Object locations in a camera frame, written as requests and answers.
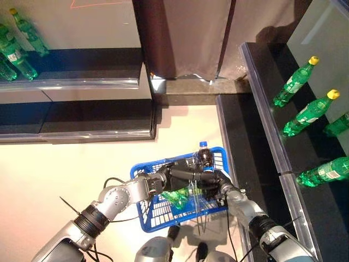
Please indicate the black robot foot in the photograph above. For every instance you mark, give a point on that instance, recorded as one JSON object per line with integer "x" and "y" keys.
{"x": 173, "y": 232}
{"x": 202, "y": 249}

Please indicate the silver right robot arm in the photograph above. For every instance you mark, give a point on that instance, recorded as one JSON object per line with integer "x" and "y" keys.
{"x": 253, "y": 215}

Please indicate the black base plinth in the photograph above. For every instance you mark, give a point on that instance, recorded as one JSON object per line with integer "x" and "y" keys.
{"x": 81, "y": 117}
{"x": 237, "y": 131}

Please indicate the green plastic soda bottle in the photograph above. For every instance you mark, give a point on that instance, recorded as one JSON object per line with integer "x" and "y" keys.
{"x": 16, "y": 57}
{"x": 310, "y": 113}
{"x": 5, "y": 71}
{"x": 324, "y": 172}
{"x": 177, "y": 199}
{"x": 295, "y": 82}

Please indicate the black left robot foot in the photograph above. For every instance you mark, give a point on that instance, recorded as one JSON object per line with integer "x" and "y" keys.
{"x": 173, "y": 232}

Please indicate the silver left robot leg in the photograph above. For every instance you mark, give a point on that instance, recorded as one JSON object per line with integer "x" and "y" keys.
{"x": 152, "y": 251}

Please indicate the blue plastic shopping basket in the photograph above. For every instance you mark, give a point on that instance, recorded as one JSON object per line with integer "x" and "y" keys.
{"x": 145, "y": 228}

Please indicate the black right robot foot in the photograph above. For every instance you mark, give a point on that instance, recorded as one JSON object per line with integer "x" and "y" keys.
{"x": 202, "y": 249}

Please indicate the brown fabric curtain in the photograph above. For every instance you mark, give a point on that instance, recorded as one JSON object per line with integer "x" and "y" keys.
{"x": 196, "y": 35}

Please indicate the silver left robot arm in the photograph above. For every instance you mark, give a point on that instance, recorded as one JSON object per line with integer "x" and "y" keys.
{"x": 117, "y": 199}

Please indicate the dark brown pillar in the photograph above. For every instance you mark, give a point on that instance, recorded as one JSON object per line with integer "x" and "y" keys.
{"x": 152, "y": 35}

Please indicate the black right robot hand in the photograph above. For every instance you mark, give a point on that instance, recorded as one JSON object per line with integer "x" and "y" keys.
{"x": 216, "y": 185}

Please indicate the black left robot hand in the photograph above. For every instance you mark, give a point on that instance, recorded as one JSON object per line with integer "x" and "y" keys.
{"x": 177, "y": 178}

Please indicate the dark cola bottle blue label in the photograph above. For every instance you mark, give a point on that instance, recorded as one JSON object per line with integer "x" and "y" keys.
{"x": 204, "y": 157}

